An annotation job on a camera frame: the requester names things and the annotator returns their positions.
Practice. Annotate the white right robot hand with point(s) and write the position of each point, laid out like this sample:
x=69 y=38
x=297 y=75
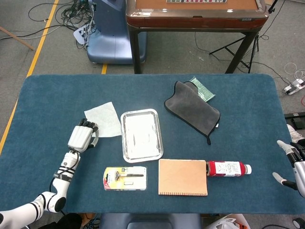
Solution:
x=300 y=171

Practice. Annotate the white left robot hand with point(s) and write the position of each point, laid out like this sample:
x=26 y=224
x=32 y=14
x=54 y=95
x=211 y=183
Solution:
x=79 y=138

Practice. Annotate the white tissue sheet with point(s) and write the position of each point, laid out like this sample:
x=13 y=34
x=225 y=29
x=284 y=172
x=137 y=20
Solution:
x=104 y=117

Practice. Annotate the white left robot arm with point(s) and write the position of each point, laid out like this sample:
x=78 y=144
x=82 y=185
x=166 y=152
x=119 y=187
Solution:
x=60 y=183

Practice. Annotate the silver metal tray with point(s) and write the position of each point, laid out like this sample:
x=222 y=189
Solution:
x=141 y=136

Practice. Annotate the white sneaker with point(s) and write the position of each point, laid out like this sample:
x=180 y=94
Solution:
x=295 y=134

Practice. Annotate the blue felt table cover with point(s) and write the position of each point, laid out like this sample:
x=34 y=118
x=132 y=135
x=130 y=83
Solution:
x=71 y=95

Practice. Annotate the black floor pedal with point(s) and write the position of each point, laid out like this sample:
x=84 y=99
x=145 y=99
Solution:
x=296 y=119

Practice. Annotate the yellow razor blister pack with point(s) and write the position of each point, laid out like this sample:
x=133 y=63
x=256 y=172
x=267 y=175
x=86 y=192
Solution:
x=133 y=183

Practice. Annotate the red label drink bottle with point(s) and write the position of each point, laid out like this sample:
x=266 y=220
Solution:
x=226 y=169

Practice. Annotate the white power strip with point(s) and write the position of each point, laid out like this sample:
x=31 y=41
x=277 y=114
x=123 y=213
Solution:
x=294 y=87

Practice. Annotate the black bag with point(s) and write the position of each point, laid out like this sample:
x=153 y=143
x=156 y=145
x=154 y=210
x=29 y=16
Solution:
x=62 y=221

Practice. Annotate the white plastic bag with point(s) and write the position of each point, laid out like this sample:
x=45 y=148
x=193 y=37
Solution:
x=226 y=223

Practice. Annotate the blue machine base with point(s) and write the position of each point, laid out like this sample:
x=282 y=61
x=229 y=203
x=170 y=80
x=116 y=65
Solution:
x=109 y=35

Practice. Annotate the blue grey robot torso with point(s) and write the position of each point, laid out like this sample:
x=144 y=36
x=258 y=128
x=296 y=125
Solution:
x=150 y=221

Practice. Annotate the brown spiral notebook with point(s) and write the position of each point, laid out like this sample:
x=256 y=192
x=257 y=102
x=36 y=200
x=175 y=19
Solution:
x=182 y=177

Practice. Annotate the grey microfibre towel black trim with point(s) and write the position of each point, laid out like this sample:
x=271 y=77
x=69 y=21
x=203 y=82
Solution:
x=190 y=107

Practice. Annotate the wooden pole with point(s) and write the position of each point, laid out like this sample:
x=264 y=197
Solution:
x=17 y=38

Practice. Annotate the green wipes packet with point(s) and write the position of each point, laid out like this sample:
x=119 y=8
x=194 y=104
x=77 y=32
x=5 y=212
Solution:
x=205 y=91

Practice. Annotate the black tripod stand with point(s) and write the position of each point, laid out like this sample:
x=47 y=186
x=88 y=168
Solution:
x=256 y=44

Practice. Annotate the brown mahjong table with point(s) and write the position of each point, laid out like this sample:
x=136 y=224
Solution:
x=197 y=20

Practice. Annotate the white face mahjong tile row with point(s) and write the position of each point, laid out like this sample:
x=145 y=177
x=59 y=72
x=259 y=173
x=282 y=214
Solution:
x=195 y=1

